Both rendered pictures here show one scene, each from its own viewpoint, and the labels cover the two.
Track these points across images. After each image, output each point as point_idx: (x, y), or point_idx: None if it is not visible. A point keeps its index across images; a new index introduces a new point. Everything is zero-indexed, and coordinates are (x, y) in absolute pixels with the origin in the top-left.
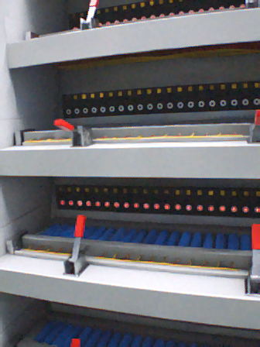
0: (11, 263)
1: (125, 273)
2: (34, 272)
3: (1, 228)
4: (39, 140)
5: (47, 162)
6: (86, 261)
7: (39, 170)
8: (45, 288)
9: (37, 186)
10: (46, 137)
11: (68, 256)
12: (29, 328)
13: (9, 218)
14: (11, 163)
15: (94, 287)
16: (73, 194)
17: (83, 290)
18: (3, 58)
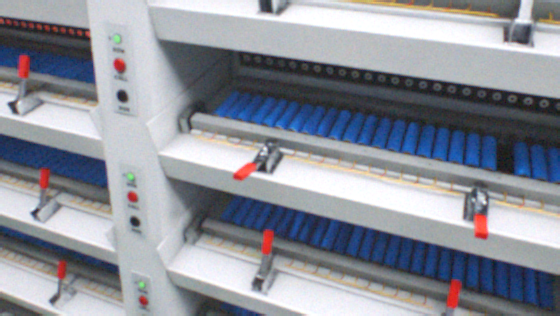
0: (193, 264)
1: (315, 293)
2: (220, 282)
3: (177, 225)
4: (213, 132)
5: (226, 180)
6: (274, 270)
7: (216, 184)
8: (232, 297)
9: None
10: (220, 131)
11: (255, 254)
12: None
13: (185, 207)
14: (181, 170)
15: (283, 309)
16: None
17: (272, 308)
18: (146, 28)
